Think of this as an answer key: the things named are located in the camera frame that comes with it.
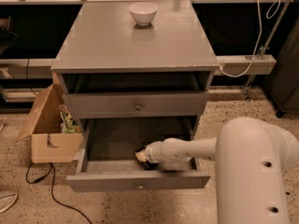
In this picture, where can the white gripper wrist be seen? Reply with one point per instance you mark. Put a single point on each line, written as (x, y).
(153, 153)

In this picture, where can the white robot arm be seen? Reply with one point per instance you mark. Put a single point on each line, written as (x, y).
(250, 156)

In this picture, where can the grey open middle drawer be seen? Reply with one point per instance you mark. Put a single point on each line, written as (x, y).
(107, 160)

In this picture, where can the grey top drawer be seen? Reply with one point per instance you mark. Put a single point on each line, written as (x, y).
(135, 105)

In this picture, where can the grey drawer cabinet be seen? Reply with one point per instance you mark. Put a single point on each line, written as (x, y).
(108, 52)

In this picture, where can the green snack package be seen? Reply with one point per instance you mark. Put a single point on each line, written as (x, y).
(68, 124)

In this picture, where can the open cardboard box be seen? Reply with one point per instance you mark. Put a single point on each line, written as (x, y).
(43, 125)

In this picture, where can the white shoe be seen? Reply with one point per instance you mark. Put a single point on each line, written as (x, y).
(7, 199)

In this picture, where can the white bowl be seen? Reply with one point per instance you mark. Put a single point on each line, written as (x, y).
(143, 13)

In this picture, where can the dark cart at right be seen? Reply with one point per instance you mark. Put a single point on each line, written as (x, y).
(282, 84)

